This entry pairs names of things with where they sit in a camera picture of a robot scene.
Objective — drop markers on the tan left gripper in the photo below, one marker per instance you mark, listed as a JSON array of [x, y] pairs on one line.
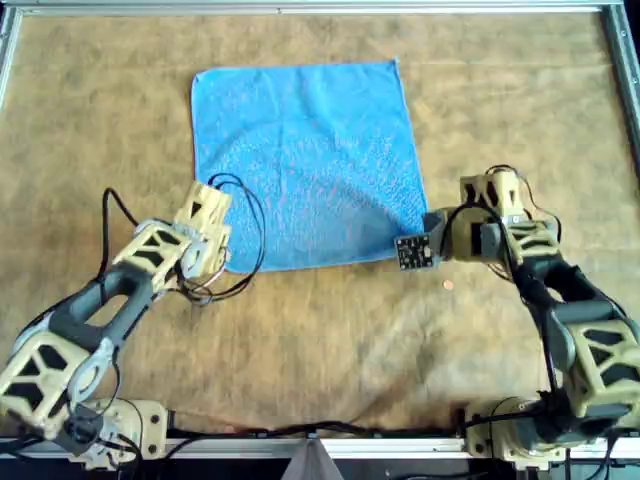
[[202, 207]]

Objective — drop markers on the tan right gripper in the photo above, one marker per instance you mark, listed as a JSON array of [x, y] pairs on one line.
[[505, 195]]

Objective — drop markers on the blue microfibre cloth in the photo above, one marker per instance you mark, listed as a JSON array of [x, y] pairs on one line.
[[310, 160]]

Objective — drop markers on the tan and grey right robot arm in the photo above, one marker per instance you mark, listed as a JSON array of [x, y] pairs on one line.
[[590, 310]]

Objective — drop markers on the tan and grey left robot arm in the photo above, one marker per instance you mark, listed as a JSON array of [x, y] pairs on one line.
[[70, 325]]

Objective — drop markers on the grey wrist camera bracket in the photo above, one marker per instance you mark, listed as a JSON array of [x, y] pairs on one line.
[[434, 225]]

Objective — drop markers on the black wrist camera circuit board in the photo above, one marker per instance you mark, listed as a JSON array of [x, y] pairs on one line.
[[415, 251]]

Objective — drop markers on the aluminium frame rail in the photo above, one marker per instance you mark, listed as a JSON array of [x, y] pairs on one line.
[[7, 50], [390, 446], [300, 6], [622, 60]]

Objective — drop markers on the grey table camera mount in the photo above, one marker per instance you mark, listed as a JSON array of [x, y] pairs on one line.
[[310, 465]]

